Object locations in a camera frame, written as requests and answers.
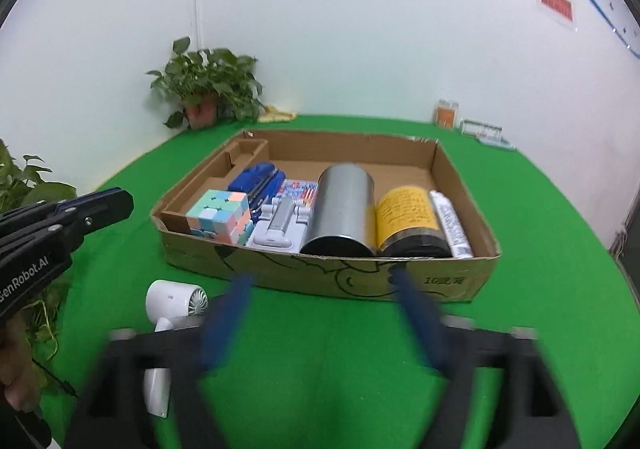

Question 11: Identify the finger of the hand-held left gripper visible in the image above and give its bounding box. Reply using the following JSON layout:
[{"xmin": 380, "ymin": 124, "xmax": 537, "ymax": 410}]
[
  {"xmin": 50, "ymin": 187, "xmax": 135, "ymax": 251},
  {"xmin": 0, "ymin": 187, "xmax": 118, "ymax": 236}
]

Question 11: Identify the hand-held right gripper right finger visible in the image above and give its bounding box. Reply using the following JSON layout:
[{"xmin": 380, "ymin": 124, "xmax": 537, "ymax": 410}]
[{"xmin": 387, "ymin": 265, "xmax": 583, "ymax": 449}]

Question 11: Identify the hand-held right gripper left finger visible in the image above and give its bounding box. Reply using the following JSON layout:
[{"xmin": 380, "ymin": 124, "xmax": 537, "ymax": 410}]
[{"xmin": 65, "ymin": 274, "xmax": 256, "ymax": 449}]

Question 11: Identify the white tube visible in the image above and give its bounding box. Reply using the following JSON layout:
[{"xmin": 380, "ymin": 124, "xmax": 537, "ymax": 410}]
[{"xmin": 429, "ymin": 190, "xmax": 474, "ymax": 259}]

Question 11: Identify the pastel puzzle cube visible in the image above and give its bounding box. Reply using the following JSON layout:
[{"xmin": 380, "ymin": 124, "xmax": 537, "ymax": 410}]
[{"xmin": 186, "ymin": 189, "xmax": 255, "ymax": 247}]

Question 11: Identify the white folding stand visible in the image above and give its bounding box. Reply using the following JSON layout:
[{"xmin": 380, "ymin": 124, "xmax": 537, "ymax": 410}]
[{"xmin": 246, "ymin": 196, "xmax": 315, "ymax": 252}]

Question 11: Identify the yellow label jar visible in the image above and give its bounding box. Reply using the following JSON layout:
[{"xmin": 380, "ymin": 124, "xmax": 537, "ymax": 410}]
[{"xmin": 375, "ymin": 185, "xmax": 453, "ymax": 258}]

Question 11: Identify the silver metal can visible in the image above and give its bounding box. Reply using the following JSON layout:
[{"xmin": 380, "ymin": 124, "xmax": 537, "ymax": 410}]
[{"xmin": 300, "ymin": 164, "xmax": 377, "ymax": 258}]

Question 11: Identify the blue stapler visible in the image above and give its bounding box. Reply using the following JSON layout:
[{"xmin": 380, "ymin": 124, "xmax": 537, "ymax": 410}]
[{"xmin": 227, "ymin": 162, "xmax": 286, "ymax": 225}]

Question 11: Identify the colourful patterned packet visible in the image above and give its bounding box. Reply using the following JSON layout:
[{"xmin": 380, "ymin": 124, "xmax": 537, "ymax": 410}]
[{"xmin": 277, "ymin": 179, "xmax": 319, "ymax": 210}]

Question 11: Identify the cardboard box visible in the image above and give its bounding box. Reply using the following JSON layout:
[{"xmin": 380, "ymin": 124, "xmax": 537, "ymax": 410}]
[{"xmin": 151, "ymin": 129, "xmax": 502, "ymax": 302}]

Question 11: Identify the person's left hand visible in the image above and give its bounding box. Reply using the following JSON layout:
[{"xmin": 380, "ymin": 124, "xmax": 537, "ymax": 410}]
[{"xmin": 0, "ymin": 316, "xmax": 43, "ymax": 411}]

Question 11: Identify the large leafy plant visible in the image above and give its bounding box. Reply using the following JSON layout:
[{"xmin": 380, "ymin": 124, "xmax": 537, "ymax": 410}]
[{"xmin": 0, "ymin": 139, "xmax": 78, "ymax": 360}]

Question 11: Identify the small potted plant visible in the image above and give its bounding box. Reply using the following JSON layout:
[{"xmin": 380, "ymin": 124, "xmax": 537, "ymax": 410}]
[{"xmin": 146, "ymin": 36, "xmax": 266, "ymax": 130}]

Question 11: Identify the yellow cloth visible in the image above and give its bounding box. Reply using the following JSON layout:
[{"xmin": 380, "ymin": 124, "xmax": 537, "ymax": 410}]
[{"xmin": 260, "ymin": 105, "xmax": 297, "ymax": 124}]

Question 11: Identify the flat pale blue case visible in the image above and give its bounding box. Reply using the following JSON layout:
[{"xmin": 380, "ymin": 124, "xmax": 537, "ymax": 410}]
[{"xmin": 477, "ymin": 136, "xmax": 517, "ymax": 151}]

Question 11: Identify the small clear card box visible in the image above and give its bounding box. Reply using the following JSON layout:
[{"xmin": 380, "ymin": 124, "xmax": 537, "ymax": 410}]
[{"xmin": 460, "ymin": 118, "xmax": 504, "ymax": 142}]

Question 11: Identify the orange jar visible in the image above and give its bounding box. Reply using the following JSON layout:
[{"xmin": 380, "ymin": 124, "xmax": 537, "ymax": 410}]
[{"xmin": 433, "ymin": 99, "xmax": 460, "ymax": 128}]

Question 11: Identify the thin black cable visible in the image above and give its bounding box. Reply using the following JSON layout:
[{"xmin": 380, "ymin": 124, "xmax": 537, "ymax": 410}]
[{"xmin": 31, "ymin": 358, "xmax": 80, "ymax": 398}]

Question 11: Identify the red wall sign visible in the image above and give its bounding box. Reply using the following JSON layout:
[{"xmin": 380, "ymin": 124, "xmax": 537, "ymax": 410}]
[{"xmin": 532, "ymin": 0, "xmax": 578, "ymax": 32}]

